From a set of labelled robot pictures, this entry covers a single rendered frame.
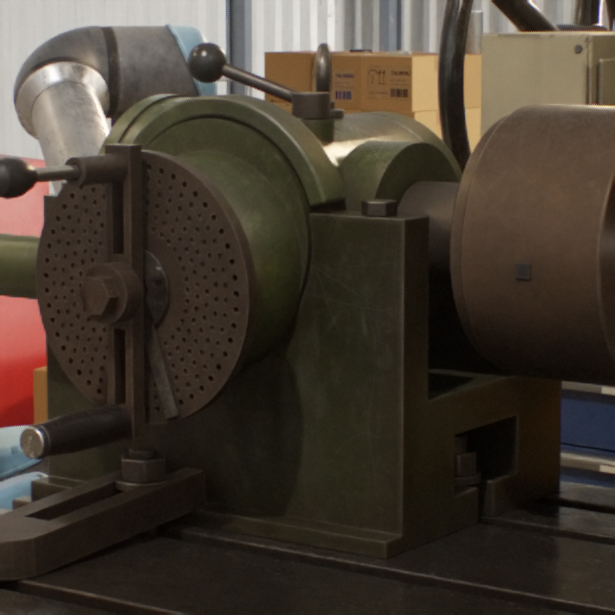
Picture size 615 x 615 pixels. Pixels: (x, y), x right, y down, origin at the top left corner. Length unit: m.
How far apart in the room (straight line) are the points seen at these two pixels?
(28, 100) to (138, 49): 0.16
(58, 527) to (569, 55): 0.60
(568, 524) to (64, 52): 1.24
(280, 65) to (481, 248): 9.16
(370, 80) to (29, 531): 8.37
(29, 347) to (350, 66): 4.24
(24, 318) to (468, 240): 4.45
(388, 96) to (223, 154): 8.18
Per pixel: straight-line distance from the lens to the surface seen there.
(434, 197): 1.47
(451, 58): 1.92
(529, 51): 1.72
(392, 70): 9.62
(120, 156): 1.38
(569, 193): 1.35
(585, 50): 1.70
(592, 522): 1.52
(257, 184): 1.43
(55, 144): 2.45
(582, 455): 3.75
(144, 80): 2.61
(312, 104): 1.50
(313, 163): 1.42
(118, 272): 1.38
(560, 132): 1.39
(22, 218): 5.76
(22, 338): 5.80
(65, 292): 1.46
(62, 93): 2.52
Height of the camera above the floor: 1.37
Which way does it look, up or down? 8 degrees down
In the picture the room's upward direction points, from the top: straight up
